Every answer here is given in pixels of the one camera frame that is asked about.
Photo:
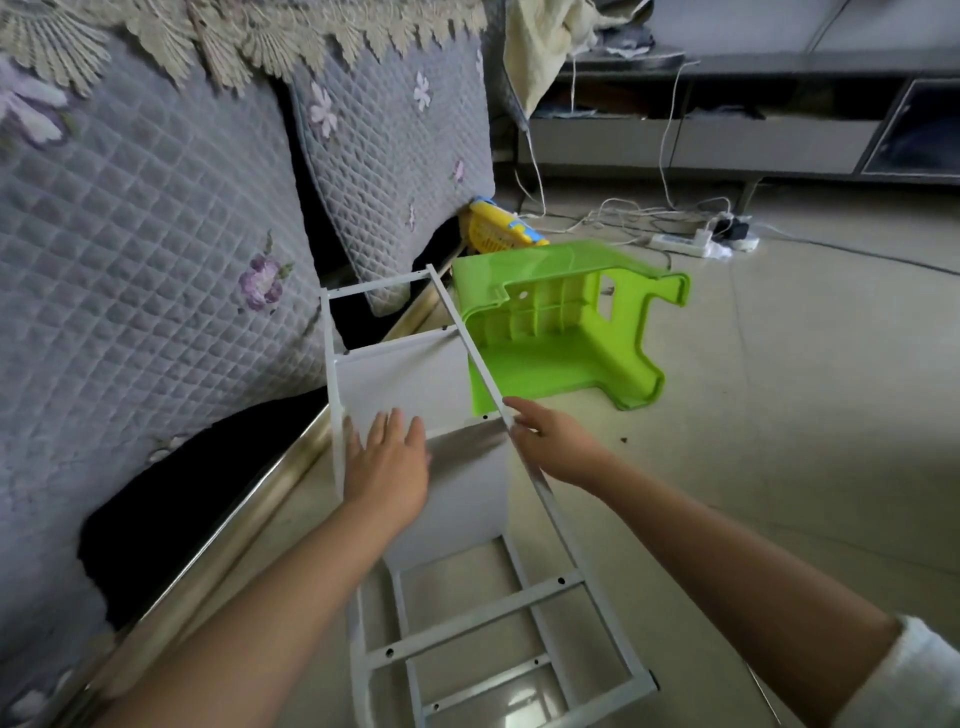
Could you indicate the white metal frame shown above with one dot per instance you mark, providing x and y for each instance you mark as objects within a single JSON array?
[
  {"x": 488, "y": 680},
  {"x": 480, "y": 614}
]

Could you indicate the yellow plastic basket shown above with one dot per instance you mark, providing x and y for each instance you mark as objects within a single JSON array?
[{"x": 503, "y": 228}]

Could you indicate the person's white shirt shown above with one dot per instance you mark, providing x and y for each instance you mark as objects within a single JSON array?
[{"x": 908, "y": 683}]

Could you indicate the chrome metal base rail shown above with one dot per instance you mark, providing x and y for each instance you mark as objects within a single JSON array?
[{"x": 225, "y": 555}]

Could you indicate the long white power strip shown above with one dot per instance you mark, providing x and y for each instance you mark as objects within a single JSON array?
[{"x": 678, "y": 240}]

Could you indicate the grey marble TV cabinet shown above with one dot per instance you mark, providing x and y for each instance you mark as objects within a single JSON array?
[{"x": 750, "y": 135}]

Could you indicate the pile of pale cloth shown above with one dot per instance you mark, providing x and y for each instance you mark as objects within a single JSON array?
[{"x": 540, "y": 45}]

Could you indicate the person's left hand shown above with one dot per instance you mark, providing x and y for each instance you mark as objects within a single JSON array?
[{"x": 390, "y": 473}]

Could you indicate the person's right hand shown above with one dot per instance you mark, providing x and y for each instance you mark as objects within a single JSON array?
[{"x": 558, "y": 447}]

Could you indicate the person's left forearm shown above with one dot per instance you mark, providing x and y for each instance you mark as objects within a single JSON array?
[{"x": 255, "y": 630}]

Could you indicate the person's right forearm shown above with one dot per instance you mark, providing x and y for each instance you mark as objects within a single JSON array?
[{"x": 735, "y": 578}]

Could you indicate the white wooden board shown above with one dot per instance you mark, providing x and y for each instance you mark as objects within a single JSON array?
[
  {"x": 465, "y": 503},
  {"x": 405, "y": 375}
]

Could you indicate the green plastic stool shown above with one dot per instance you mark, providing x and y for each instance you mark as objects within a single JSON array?
[{"x": 555, "y": 323}]

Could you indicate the grey textured furniture cover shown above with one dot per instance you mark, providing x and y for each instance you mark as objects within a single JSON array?
[{"x": 150, "y": 300}]

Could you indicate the white power strip with plugs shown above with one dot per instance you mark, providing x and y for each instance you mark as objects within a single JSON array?
[{"x": 735, "y": 231}]

